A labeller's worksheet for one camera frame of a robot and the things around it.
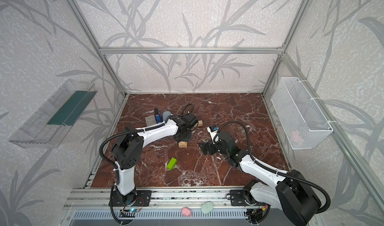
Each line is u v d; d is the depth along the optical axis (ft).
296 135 2.44
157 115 3.34
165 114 3.46
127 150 1.62
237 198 2.38
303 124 1.99
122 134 1.58
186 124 2.37
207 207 2.29
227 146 2.07
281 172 1.48
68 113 2.04
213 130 2.38
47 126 2.08
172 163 2.74
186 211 2.23
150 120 3.32
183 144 2.92
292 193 1.33
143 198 2.38
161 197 2.47
